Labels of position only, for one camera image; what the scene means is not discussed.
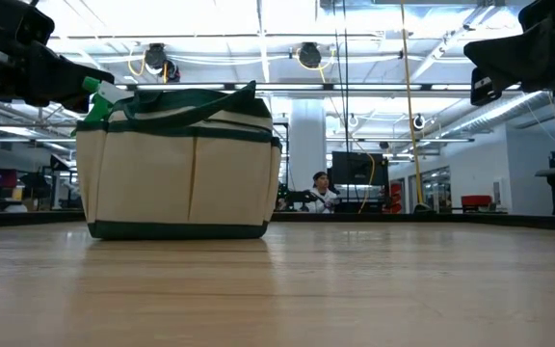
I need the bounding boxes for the green spray bottle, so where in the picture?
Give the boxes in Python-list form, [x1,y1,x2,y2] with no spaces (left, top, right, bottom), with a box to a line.
[69,75,136,138]

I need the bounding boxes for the beige green gardening bag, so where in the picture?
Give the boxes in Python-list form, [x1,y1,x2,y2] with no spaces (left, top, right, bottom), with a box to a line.
[74,80,284,241]

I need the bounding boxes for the red chair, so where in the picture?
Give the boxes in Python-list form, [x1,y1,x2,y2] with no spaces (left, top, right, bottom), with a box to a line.
[460,194,494,210]

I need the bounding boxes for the red cabinet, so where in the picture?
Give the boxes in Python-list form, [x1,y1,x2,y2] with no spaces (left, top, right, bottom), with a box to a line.
[388,180,404,215]

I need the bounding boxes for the black background monitor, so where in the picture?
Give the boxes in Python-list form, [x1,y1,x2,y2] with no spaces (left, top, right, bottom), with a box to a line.
[330,151,389,187]

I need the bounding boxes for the white building pillar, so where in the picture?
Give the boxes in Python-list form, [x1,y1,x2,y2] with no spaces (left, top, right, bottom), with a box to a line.
[289,98,329,192]

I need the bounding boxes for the person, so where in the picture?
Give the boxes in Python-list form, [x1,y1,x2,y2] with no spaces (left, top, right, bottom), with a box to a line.
[305,171,342,215]

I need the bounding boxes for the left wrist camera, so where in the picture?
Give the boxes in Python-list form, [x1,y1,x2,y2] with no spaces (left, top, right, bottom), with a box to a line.
[0,0,57,47]

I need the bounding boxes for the yellow hanging cable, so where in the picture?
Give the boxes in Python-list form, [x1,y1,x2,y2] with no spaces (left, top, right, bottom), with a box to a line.
[399,0,427,214]

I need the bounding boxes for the black ceiling cord reel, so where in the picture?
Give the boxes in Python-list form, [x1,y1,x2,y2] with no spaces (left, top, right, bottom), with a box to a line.
[143,41,182,84]
[298,41,324,70]

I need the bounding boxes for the black hanging cable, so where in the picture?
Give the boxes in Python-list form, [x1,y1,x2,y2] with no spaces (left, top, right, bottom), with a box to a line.
[342,0,351,153]

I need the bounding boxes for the black table frame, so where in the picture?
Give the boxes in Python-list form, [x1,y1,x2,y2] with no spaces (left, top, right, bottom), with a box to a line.
[0,209,555,232]

